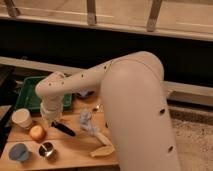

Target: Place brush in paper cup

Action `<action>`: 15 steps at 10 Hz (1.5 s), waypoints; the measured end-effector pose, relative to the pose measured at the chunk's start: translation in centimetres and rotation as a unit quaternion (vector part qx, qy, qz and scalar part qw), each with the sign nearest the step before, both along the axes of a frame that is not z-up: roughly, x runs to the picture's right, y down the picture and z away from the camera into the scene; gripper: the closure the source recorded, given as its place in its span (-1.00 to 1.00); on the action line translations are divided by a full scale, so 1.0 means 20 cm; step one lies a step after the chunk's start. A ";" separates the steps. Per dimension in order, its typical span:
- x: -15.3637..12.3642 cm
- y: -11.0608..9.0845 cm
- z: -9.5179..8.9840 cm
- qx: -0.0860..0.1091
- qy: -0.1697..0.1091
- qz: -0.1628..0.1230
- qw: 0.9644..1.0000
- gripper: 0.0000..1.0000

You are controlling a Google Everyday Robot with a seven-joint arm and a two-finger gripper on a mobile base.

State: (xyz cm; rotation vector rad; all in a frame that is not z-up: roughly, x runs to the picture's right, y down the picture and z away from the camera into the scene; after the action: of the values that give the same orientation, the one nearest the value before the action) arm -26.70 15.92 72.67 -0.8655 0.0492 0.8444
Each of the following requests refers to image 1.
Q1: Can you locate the white paper cup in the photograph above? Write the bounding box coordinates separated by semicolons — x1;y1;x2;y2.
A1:
12;108;33;129

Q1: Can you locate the green plastic tray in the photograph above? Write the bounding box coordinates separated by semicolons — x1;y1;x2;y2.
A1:
14;76;74;113

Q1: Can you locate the wooden table board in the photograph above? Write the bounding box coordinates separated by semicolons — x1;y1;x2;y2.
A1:
0;95;118;171

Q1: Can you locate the black handled brush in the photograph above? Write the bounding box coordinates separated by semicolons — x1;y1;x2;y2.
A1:
51;121;76;137

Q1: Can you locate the dark bowl with blue sponge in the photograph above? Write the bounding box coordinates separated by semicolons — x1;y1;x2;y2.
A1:
76;91;95;99

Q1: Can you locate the blue grey cloth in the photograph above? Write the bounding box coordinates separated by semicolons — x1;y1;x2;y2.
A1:
79;109;99;136

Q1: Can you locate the small metal cup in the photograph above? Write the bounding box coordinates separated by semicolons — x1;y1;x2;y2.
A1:
39;142;55;159

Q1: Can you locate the yellow orange fruit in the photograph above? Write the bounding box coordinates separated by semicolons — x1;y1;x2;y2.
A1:
29;125;45;141

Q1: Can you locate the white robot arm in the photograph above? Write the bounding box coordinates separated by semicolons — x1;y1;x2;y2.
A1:
36;51;181;171

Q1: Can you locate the white handled tool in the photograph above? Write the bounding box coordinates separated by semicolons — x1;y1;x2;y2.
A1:
95;132;112;146

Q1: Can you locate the yellow banana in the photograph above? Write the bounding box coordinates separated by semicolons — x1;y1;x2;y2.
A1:
90;146;114;157

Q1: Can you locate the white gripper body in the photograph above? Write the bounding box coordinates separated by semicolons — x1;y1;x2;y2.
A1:
40;102;63;126

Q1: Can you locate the blue plastic cup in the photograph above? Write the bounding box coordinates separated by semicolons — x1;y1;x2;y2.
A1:
8;143;30;162

